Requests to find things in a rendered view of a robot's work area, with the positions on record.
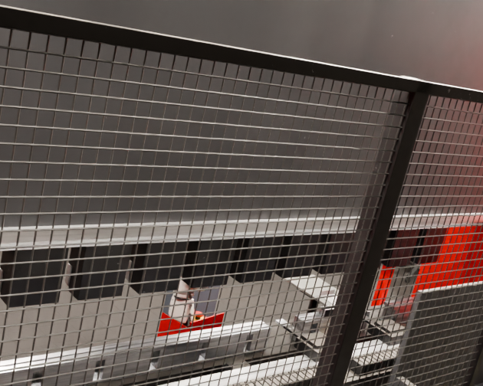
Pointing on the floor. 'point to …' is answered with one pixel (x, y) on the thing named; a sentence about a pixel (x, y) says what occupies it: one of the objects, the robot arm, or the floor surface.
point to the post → (371, 263)
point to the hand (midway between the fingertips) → (177, 331)
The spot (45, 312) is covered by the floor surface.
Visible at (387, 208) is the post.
